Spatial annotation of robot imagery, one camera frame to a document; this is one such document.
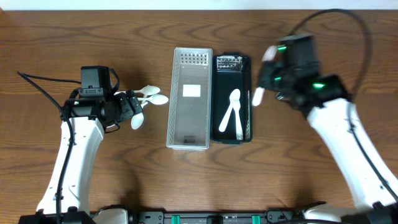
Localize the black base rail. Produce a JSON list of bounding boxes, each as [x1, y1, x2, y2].
[[88, 210, 312, 224]]

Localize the clear plastic basket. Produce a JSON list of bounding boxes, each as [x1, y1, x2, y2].
[[166, 47, 213, 151]]

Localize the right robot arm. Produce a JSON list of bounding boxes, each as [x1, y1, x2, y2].
[[259, 61, 397, 223]]

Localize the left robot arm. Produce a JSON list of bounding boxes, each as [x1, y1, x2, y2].
[[19, 90, 142, 223]]

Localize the white fork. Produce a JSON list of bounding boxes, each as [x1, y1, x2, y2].
[[232, 89, 243, 140], [252, 45, 277, 106]]

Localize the white spoon top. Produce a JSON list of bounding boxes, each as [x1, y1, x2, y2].
[[114, 85, 160, 97]]

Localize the white spoon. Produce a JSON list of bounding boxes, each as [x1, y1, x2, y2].
[[131, 112, 144, 129], [138, 94, 169, 105], [218, 89, 235, 133], [114, 85, 160, 97]]

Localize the black plastic basket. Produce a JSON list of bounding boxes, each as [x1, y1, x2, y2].
[[210, 52, 252, 144]]

